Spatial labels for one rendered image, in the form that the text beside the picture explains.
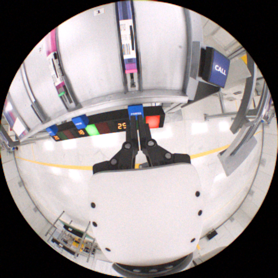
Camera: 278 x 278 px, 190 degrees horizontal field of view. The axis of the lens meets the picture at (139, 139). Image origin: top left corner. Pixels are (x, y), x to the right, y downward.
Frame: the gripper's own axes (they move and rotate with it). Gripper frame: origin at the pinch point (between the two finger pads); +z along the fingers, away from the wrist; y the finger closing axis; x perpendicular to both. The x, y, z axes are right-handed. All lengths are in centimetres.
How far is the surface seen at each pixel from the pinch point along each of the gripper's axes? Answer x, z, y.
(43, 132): -10, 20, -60
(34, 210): -337, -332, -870
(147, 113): -2.5, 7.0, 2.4
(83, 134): -5.3, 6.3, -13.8
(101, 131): -5.2, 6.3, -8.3
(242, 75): 13.4, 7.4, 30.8
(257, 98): 32, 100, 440
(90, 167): -77, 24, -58
